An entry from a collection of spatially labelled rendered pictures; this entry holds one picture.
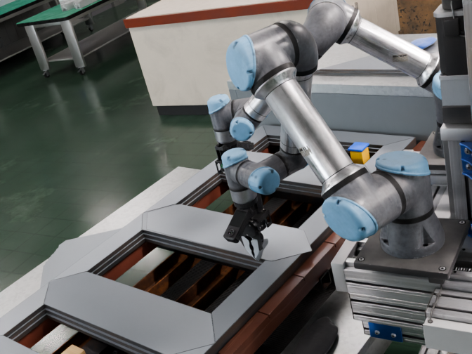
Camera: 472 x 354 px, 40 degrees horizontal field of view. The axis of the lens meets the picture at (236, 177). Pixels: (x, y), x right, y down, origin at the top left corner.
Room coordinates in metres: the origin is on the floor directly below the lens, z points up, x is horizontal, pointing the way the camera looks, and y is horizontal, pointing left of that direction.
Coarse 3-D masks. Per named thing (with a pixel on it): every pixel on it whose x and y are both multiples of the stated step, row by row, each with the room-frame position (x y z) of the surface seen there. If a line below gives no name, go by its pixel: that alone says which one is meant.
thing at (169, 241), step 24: (264, 144) 2.57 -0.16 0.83; (192, 192) 2.25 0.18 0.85; (312, 192) 2.04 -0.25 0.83; (144, 216) 2.15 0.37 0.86; (144, 240) 2.03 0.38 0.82; (168, 240) 1.95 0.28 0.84; (96, 264) 1.89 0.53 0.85; (240, 264) 1.71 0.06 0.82; (48, 312) 1.72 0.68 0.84; (96, 336) 1.54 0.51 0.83; (120, 336) 1.47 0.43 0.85
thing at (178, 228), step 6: (192, 210) 2.09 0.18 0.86; (198, 210) 2.08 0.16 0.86; (204, 210) 2.07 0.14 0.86; (186, 216) 2.06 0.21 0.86; (192, 216) 2.05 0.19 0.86; (198, 216) 2.04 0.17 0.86; (180, 222) 2.03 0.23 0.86; (186, 222) 2.02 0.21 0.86; (192, 222) 2.01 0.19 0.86; (168, 228) 2.01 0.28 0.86; (174, 228) 2.00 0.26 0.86; (180, 228) 1.98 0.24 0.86; (186, 228) 1.97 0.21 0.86; (168, 234) 1.97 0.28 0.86; (174, 234) 1.96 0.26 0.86; (180, 234) 1.95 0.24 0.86
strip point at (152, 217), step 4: (164, 208) 2.17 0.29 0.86; (168, 208) 2.16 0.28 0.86; (172, 208) 2.15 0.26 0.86; (148, 212) 2.17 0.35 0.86; (152, 212) 2.16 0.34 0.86; (156, 212) 2.15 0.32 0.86; (160, 212) 2.14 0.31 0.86; (164, 212) 2.14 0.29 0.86; (168, 212) 2.13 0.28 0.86; (148, 216) 2.14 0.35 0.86; (152, 216) 2.13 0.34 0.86; (156, 216) 2.12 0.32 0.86; (160, 216) 2.11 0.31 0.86; (148, 220) 2.11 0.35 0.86; (152, 220) 2.10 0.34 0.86; (156, 220) 2.09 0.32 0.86; (148, 224) 2.08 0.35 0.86; (152, 224) 2.07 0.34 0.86
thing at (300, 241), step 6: (300, 234) 1.75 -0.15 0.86; (294, 240) 1.72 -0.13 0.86; (300, 240) 1.71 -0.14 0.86; (306, 240) 1.70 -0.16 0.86; (288, 246) 1.70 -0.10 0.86; (294, 246) 1.69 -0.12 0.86; (300, 246) 1.68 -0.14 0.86; (282, 252) 1.67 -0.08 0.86; (288, 252) 1.66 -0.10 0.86; (294, 252) 1.65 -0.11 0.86; (276, 258) 1.65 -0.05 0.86
